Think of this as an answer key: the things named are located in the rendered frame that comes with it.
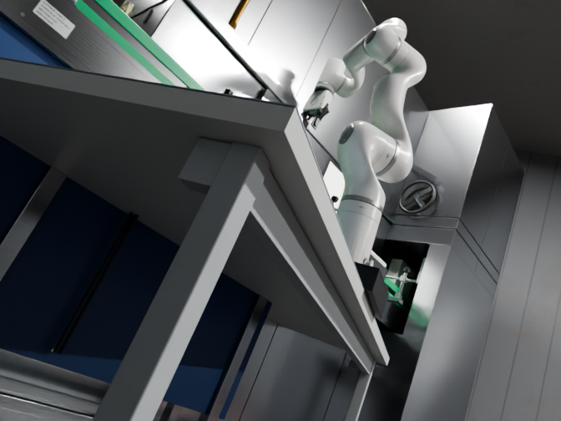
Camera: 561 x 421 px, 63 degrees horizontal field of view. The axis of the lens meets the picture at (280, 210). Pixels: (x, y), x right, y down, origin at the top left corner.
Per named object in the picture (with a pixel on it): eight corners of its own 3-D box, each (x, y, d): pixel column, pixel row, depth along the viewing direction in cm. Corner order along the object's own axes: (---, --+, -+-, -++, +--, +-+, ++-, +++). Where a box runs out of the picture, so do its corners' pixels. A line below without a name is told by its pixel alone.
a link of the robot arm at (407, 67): (346, 169, 134) (387, 194, 140) (375, 154, 124) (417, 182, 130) (374, 46, 155) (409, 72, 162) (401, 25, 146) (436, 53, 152)
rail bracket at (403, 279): (374, 311, 215) (389, 267, 223) (406, 318, 204) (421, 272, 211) (369, 307, 212) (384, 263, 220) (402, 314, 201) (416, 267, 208)
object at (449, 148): (434, 288, 299) (467, 173, 328) (493, 298, 273) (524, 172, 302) (385, 239, 255) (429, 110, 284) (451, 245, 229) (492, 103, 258)
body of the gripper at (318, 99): (309, 88, 190) (299, 109, 187) (328, 83, 183) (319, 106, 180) (319, 99, 195) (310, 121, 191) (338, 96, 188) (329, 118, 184)
